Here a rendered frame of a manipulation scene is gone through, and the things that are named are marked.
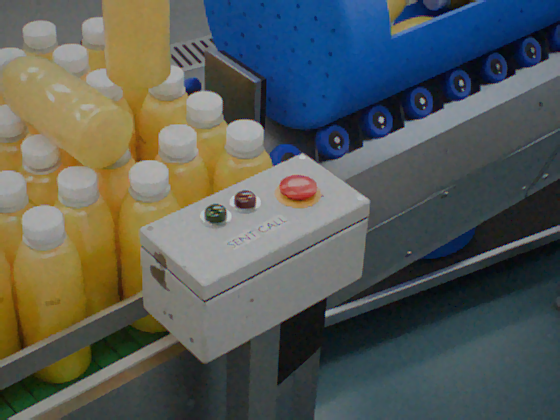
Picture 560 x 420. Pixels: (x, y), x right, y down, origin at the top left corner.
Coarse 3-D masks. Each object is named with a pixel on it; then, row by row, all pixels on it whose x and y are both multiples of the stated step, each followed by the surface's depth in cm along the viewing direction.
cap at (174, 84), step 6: (174, 66) 128; (174, 72) 127; (180, 72) 127; (168, 78) 126; (174, 78) 126; (180, 78) 127; (162, 84) 126; (168, 84) 126; (174, 84) 126; (180, 84) 127; (156, 90) 127; (162, 90) 126; (168, 90) 126; (174, 90) 127; (180, 90) 128
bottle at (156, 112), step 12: (156, 96) 127; (168, 96) 127; (180, 96) 128; (144, 108) 128; (156, 108) 127; (168, 108) 127; (180, 108) 128; (144, 120) 129; (156, 120) 128; (168, 120) 128; (180, 120) 128; (144, 132) 129; (156, 132) 128; (144, 144) 130; (156, 144) 129; (144, 156) 131
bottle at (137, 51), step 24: (120, 0) 111; (144, 0) 111; (168, 0) 113; (120, 24) 112; (144, 24) 112; (168, 24) 115; (120, 48) 114; (144, 48) 114; (168, 48) 117; (120, 72) 116; (144, 72) 116; (168, 72) 118
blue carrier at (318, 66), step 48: (240, 0) 141; (288, 0) 133; (336, 0) 126; (384, 0) 129; (480, 0) 140; (528, 0) 146; (240, 48) 145; (288, 48) 137; (336, 48) 130; (384, 48) 131; (432, 48) 138; (480, 48) 147; (288, 96) 140; (336, 96) 133; (384, 96) 141
